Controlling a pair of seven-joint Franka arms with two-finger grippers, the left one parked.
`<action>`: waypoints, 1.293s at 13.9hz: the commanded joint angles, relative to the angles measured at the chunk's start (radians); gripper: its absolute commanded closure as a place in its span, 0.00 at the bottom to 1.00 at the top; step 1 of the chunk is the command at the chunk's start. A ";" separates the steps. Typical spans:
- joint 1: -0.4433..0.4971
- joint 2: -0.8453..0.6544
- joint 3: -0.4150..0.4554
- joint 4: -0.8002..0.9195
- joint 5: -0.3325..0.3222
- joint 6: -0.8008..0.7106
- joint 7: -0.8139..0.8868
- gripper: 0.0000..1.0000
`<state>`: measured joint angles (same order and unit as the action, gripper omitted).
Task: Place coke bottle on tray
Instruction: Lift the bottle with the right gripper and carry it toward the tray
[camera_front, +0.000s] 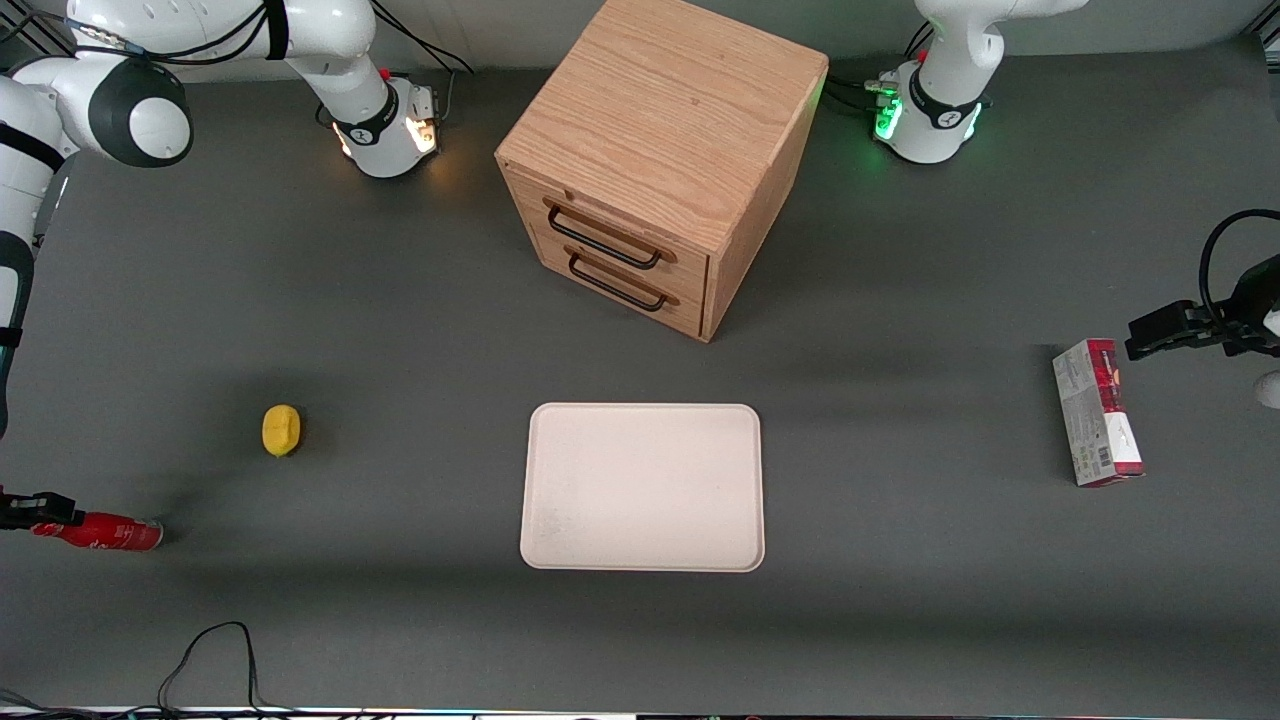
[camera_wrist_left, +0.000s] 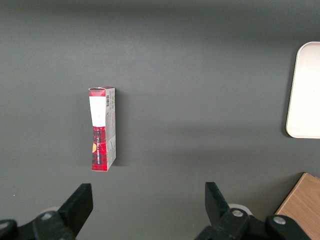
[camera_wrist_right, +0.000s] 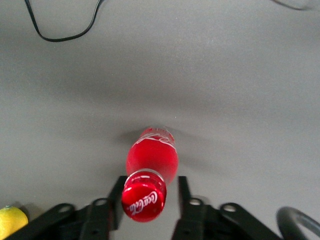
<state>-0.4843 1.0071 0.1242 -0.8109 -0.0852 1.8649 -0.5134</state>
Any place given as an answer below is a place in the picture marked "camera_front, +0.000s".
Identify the wooden drawer front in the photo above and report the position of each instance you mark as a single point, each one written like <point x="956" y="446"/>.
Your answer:
<point x="690" y="318"/>
<point x="530" y="200"/>

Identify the white rectangular plastic tray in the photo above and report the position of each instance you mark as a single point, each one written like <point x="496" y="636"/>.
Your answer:
<point x="642" y="487"/>

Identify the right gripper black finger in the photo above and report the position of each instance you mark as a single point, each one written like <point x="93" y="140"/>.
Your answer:
<point x="40" y="503"/>
<point x="18" y="522"/>

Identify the aluminium frame rail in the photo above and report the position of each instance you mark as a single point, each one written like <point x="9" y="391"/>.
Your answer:
<point x="20" y="30"/>

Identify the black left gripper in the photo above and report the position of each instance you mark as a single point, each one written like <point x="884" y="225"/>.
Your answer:
<point x="1253" y="303"/>

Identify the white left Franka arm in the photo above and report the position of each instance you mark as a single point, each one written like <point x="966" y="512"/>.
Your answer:
<point x="945" y="120"/>

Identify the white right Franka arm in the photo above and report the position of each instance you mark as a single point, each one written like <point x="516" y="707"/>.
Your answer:
<point x="330" y="30"/>

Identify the red coke bottle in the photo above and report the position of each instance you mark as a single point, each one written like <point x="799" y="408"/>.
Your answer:
<point x="105" y="532"/>

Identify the yellow lemon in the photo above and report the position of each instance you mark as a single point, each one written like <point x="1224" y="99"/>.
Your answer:
<point x="281" y="430"/>

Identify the grey and red carton box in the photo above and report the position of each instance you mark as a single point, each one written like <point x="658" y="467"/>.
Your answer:
<point x="1098" y="415"/>

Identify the wooden two-drawer cabinet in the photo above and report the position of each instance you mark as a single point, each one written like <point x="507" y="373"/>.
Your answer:
<point x="660" y="110"/>

